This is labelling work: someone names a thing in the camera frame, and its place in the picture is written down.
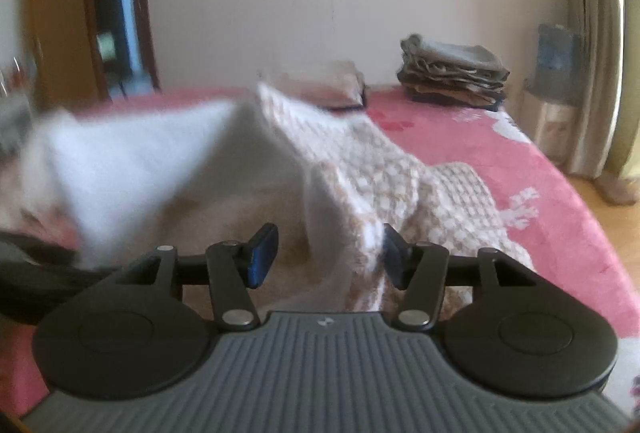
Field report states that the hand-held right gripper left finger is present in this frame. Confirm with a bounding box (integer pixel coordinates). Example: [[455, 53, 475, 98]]
[[116, 223, 279, 331]]

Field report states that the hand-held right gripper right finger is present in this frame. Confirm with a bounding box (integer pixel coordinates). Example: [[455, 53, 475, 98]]
[[382, 224, 538, 331]]

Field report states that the beige white houndstooth knit cardigan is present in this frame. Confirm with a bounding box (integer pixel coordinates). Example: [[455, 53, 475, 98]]
[[0, 83, 536, 314]]

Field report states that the folded cream clothes pile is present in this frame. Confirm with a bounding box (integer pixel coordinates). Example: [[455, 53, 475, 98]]
[[260, 60, 368, 111]]

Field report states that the stack of grey brown clothes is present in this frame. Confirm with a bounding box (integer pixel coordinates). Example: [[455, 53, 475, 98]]
[[397, 34, 511, 111]]

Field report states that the pink floral blanket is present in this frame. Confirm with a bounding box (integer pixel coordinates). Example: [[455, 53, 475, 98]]
[[0, 85, 640, 419]]

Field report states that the white water dispenser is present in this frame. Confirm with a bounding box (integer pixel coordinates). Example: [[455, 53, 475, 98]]
[[522, 83, 583, 164]]

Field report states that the brown floor mat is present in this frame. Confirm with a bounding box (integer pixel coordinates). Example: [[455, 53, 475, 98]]
[[597, 173, 640, 204]]

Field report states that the wooden framed mirror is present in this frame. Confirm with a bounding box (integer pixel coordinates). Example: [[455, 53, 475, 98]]
[[27, 0, 161, 101]]

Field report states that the beige curtain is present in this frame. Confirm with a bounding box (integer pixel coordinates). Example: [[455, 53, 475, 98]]
[[565, 0, 626, 176]]

